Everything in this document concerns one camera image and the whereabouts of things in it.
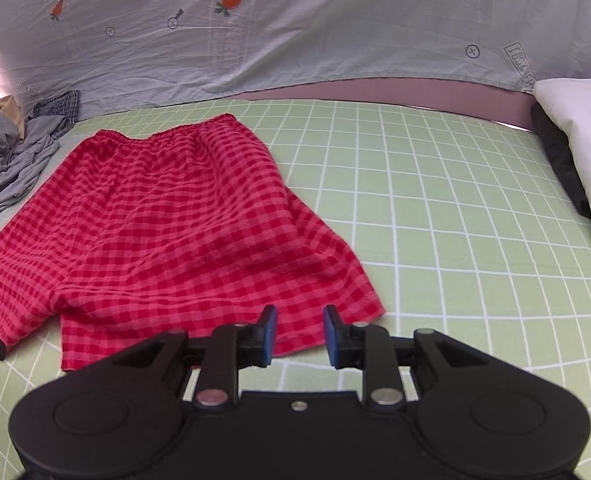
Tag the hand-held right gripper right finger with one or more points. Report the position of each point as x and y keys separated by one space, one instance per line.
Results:
x=331 y=336

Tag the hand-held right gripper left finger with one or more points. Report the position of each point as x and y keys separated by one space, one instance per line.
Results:
x=269 y=336

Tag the red checked shorts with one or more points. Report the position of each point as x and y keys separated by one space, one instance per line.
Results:
x=175 y=220

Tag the green grid mat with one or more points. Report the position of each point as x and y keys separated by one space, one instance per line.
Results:
x=450 y=210

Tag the grey garment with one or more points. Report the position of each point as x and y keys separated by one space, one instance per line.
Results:
x=0 y=160

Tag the beige garment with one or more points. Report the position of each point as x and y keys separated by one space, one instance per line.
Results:
x=8 y=107

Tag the pink cloth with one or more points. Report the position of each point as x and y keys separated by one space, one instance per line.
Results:
x=375 y=91

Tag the blue plaid garment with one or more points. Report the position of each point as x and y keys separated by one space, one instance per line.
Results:
x=58 y=102

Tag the black folded cloth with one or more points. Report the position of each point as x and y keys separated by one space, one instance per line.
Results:
x=558 y=155

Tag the grey carrot print sheet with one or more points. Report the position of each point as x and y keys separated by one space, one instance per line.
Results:
x=300 y=25

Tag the white folded cloth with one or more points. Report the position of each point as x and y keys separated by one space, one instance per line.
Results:
x=590 y=150

